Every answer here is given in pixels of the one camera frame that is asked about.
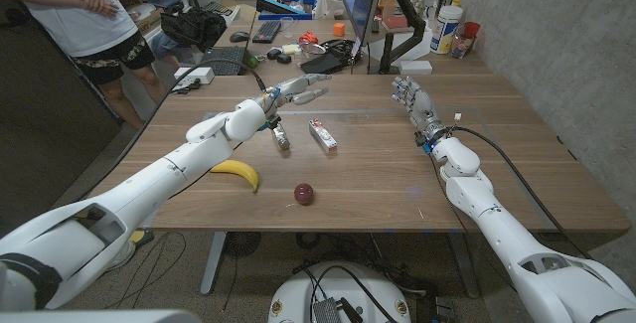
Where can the person in white shirt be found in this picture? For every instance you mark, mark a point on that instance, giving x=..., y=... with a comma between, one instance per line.
x=74, y=15

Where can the yellow toy banana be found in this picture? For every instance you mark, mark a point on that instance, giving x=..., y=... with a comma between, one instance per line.
x=238, y=168

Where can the blue storage bin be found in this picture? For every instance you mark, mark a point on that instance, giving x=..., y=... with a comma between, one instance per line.
x=280, y=11

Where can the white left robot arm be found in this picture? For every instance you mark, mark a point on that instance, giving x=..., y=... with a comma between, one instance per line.
x=149, y=189

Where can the black floor fan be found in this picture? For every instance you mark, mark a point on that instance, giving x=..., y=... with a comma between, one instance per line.
x=242, y=243

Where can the white power strip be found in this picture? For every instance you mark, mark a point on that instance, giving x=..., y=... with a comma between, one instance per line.
x=201, y=75

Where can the clear glass with items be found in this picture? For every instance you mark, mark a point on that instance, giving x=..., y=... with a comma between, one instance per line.
x=461, y=46

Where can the black tablet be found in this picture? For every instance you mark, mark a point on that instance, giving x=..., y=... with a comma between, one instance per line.
x=322, y=64

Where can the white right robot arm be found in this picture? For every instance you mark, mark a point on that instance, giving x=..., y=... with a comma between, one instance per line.
x=502, y=233

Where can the white red toothpaste box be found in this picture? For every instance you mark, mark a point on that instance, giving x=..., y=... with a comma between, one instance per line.
x=323, y=135

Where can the white robot torso base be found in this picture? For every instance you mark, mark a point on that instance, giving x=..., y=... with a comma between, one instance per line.
x=298, y=298

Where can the dark red ball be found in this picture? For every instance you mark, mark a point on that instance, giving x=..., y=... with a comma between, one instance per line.
x=303, y=194

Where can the black computer mouse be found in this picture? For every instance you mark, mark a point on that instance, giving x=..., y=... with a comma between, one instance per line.
x=239, y=37

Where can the clear plastic cup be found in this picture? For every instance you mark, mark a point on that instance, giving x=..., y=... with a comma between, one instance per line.
x=287, y=26

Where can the flat white box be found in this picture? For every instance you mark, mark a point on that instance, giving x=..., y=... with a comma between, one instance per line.
x=416, y=67

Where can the black keyboard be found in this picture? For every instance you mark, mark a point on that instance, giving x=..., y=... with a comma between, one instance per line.
x=267, y=31

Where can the small green ball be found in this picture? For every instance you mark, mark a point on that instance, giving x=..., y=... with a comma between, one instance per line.
x=253, y=62

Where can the computer monitor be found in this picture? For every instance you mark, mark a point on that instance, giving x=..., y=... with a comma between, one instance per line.
x=363, y=0

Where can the black laptop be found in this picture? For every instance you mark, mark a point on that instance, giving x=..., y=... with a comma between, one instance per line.
x=223, y=52

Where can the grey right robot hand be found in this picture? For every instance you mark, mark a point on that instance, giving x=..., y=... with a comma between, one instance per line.
x=420, y=106

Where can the small black case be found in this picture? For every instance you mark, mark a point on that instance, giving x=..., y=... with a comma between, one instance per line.
x=284, y=58
x=273, y=54

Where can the white labelled canister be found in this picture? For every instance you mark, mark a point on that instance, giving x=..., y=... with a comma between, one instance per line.
x=445, y=30

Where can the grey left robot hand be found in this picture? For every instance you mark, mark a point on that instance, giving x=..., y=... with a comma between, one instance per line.
x=293, y=92

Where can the orange cube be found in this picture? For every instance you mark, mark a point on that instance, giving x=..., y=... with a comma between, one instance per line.
x=339, y=29

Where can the grey table leg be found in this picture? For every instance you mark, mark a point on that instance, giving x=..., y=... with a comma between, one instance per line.
x=212, y=263
x=464, y=266

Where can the red cup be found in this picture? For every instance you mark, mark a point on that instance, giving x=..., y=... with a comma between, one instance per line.
x=472, y=29

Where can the orange red tool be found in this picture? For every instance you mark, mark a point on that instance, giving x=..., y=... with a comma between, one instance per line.
x=308, y=38

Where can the black headphones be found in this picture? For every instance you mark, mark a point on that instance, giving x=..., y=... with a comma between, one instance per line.
x=342, y=48

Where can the clear glass bowl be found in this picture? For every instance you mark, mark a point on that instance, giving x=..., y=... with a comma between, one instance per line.
x=313, y=49

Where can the black bag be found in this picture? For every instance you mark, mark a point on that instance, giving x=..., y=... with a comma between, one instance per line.
x=194, y=27

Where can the crumpled silver can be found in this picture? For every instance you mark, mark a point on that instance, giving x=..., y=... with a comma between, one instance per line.
x=281, y=139

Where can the white yellow sneaker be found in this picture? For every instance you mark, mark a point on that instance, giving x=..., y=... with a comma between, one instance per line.
x=139, y=237

